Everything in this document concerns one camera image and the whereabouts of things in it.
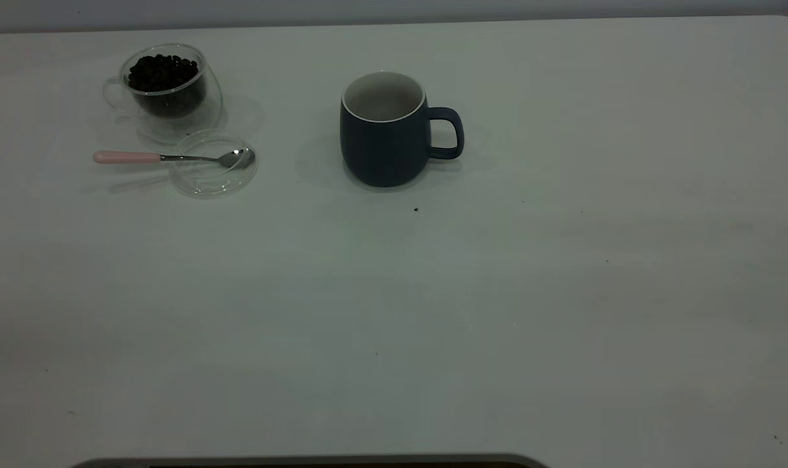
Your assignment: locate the grey-blue ceramic mug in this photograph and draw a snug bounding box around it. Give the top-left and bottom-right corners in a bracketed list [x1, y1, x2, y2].
[339, 70, 465, 189]

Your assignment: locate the pink-handled metal spoon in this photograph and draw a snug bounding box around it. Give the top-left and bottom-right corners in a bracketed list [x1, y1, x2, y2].
[93, 148, 257, 170]

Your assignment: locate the round clear glass lid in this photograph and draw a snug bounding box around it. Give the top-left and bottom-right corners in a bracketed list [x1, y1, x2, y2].
[170, 129, 259, 199]

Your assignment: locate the large coffee bean heap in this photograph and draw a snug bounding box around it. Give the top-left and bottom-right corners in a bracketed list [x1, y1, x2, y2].
[127, 54, 207, 119]

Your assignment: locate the clear double-wall glass cup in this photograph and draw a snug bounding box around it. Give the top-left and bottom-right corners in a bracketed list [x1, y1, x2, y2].
[103, 43, 224, 145]

